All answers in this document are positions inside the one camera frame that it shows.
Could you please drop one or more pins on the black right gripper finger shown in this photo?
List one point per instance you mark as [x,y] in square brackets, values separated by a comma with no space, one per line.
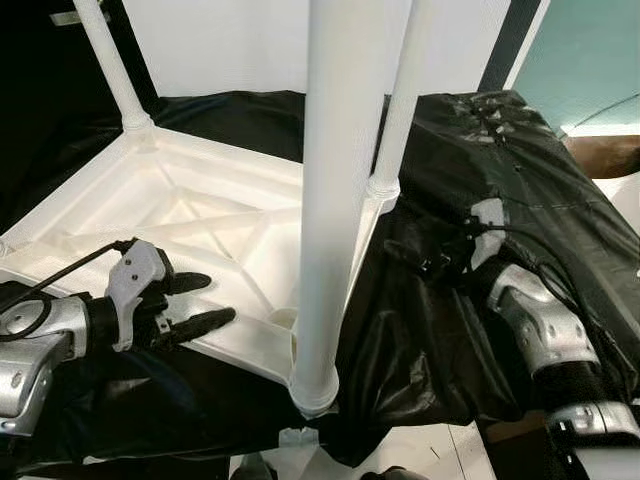
[405,253]

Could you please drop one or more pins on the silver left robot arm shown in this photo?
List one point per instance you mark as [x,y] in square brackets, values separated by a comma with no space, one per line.
[30,340]

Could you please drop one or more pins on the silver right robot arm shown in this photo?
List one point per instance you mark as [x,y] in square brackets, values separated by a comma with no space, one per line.
[545,330]

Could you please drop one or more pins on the black plastic cover sheet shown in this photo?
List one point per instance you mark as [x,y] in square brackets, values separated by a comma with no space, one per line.
[560,250]

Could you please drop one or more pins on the small white tape strip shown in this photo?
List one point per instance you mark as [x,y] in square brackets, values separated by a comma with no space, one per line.
[297,436]

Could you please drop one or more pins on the white side furniture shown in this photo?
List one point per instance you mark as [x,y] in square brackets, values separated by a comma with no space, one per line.
[625,200]

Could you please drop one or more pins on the brown wooden furniture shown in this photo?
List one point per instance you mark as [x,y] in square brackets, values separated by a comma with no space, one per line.
[605,155]

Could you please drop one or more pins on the black door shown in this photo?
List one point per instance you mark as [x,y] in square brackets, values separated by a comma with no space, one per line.
[40,100]

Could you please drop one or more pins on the teal glass partition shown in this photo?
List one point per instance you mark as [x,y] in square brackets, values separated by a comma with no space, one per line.
[590,60]

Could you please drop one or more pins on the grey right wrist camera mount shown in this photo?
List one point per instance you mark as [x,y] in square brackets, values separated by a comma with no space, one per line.
[488,215]

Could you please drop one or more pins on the black vertical frame post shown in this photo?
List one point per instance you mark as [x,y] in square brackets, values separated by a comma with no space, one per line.
[510,45]

